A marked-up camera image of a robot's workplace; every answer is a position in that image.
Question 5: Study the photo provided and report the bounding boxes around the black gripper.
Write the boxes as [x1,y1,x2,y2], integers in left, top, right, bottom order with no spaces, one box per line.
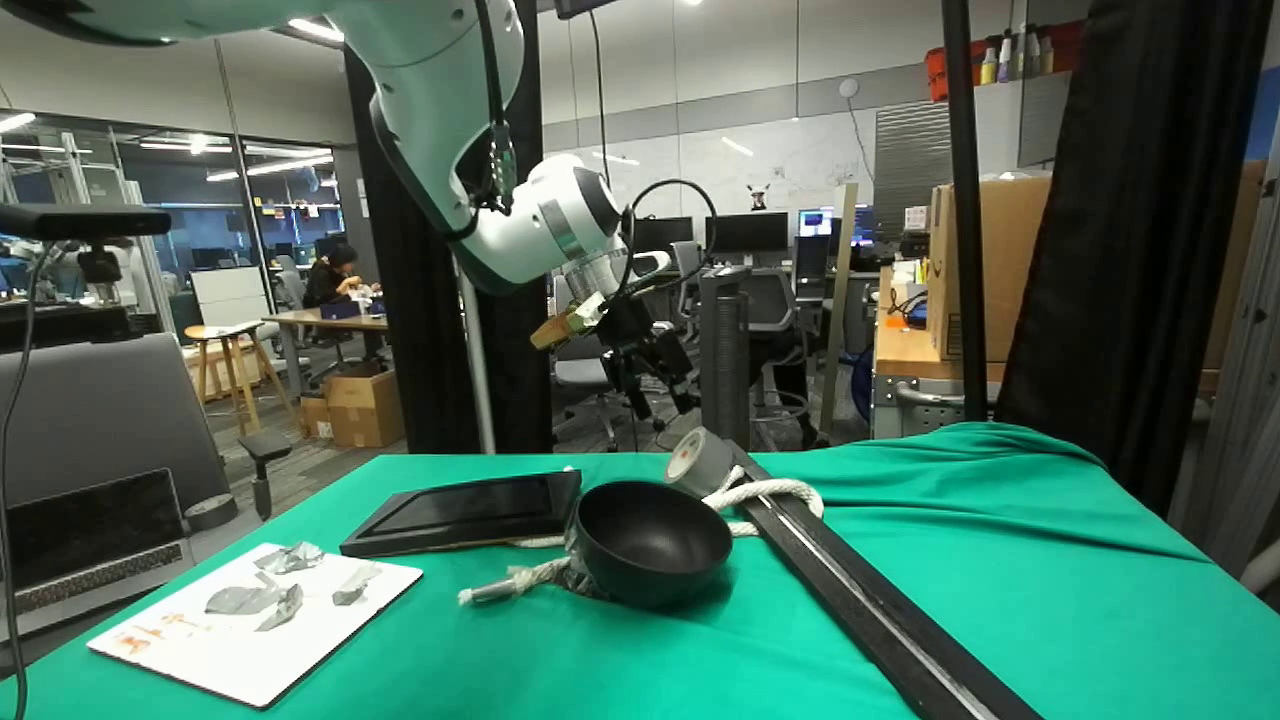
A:
[592,280,701,433]

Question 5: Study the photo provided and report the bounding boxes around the silver tape roll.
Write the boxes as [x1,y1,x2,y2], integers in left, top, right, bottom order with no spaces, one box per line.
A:
[662,423,743,502]

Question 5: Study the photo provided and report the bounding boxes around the black bowl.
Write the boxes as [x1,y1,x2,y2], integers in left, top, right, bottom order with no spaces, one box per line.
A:
[569,474,736,617]

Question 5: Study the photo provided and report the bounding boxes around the black office chair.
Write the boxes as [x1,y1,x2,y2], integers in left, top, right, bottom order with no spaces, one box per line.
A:
[546,331,633,452]

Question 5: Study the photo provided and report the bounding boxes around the black curtain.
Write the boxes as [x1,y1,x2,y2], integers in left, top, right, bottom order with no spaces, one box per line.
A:
[340,0,561,455]
[997,0,1272,514]

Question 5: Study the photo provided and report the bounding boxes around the computer monitor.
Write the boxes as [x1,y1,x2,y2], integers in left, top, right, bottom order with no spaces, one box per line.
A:
[792,205,880,257]
[702,209,796,260]

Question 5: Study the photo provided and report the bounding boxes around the black rectangular tray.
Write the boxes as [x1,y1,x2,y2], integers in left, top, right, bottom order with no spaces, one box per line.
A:
[335,465,588,558]

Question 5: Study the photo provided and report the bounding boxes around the wooden top workbench cabinet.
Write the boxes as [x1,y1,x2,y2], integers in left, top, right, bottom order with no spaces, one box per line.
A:
[872,263,967,444]

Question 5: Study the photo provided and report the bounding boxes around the long black bar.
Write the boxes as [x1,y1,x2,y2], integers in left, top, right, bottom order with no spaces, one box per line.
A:
[724,452,1043,720]

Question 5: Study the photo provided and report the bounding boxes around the small cardboard box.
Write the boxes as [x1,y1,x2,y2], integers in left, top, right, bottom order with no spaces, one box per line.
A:
[296,368,407,455]

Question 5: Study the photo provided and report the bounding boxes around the seated person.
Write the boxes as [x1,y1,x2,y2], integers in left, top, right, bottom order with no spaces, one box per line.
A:
[300,235,362,320]

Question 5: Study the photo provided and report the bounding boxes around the black vertical pole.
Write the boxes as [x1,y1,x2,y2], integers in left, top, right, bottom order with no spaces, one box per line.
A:
[939,0,992,423]

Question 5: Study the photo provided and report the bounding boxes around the large cardboard box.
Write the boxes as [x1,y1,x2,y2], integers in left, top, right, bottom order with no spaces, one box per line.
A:
[926,171,1055,374]

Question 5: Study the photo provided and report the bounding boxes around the wooden stool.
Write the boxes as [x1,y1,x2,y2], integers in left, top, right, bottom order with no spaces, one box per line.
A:
[178,315,292,441]

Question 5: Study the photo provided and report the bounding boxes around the green tablecloth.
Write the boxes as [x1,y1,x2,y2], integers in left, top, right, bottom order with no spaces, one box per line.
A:
[0,415,1280,720]

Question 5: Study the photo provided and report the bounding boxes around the shelf of bottles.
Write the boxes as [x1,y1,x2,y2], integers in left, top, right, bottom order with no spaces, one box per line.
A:
[922,19,1093,103]

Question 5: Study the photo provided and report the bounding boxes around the white printed booklet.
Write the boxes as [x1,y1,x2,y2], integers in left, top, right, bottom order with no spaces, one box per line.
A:
[84,535,427,713]

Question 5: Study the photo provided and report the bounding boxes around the grey laptop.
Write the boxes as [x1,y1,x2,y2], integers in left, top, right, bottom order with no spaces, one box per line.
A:
[0,465,199,642]

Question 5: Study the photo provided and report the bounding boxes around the dark grey cylindrical post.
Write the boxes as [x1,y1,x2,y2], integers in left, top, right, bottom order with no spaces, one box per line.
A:
[696,260,757,452]

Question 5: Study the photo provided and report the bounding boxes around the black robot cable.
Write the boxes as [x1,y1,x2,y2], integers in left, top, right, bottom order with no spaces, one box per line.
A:
[618,177,724,290]

